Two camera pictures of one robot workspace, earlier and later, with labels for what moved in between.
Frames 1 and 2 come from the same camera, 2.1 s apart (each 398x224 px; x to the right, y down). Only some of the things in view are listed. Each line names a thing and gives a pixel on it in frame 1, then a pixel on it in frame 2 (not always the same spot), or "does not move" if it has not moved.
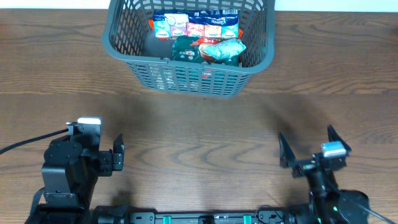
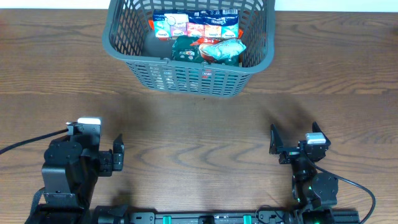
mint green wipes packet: x=224 y=49 does not move
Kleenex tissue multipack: x=198 y=23 does not move
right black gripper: x=311 y=164 → x=294 y=152
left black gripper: x=117 y=157 does not move
